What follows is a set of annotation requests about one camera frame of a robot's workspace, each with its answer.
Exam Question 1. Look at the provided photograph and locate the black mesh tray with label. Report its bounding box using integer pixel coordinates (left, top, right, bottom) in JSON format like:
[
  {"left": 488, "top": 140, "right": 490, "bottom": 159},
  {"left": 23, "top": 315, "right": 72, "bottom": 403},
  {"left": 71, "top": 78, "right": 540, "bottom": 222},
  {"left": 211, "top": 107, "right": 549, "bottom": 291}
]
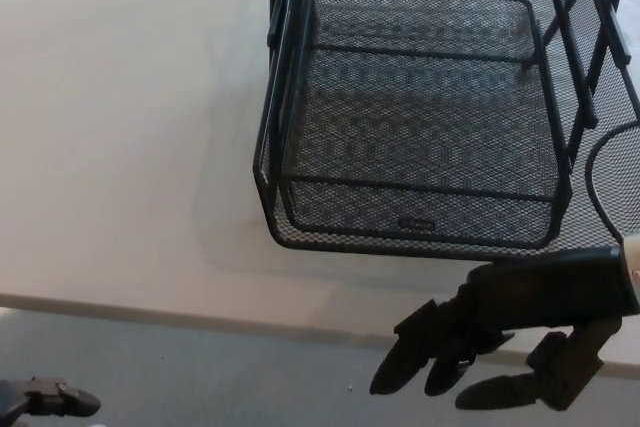
[{"left": 278, "top": 0, "right": 574, "bottom": 251}]

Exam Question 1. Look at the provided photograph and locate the black metal rack frame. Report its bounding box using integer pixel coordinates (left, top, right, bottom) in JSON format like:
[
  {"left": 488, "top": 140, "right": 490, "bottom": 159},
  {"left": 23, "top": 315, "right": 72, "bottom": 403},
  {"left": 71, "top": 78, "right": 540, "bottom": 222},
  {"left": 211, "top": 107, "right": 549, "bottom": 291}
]
[{"left": 266, "top": 0, "right": 632, "bottom": 169}]

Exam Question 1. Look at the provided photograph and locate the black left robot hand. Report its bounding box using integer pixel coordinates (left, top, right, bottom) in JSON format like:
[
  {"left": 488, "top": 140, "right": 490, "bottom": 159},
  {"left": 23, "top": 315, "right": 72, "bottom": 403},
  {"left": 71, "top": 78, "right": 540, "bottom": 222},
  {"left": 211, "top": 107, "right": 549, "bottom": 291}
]
[{"left": 22, "top": 375, "right": 103, "bottom": 419}]

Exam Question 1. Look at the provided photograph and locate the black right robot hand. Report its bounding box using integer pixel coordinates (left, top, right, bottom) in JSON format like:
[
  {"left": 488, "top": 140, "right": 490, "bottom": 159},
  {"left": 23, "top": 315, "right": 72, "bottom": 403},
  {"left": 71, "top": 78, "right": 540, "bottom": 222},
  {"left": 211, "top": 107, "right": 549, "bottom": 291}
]
[{"left": 369, "top": 245, "right": 627, "bottom": 411}]

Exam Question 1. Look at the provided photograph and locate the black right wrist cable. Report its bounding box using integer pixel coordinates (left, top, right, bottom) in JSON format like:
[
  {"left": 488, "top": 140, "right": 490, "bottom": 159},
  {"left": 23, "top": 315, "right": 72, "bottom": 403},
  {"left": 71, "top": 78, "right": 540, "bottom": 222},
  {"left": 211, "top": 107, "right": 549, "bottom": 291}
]
[{"left": 583, "top": 123, "right": 640, "bottom": 244}]

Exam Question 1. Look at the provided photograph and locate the black mesh sliding tray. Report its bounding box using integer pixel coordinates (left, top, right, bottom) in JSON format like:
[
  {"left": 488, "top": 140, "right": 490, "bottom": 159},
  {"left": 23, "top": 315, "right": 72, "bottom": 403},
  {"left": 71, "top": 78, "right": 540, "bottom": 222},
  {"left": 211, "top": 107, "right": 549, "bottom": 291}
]
[{"left": 253, "top": 0, "right": 640, "bottom": 263}]

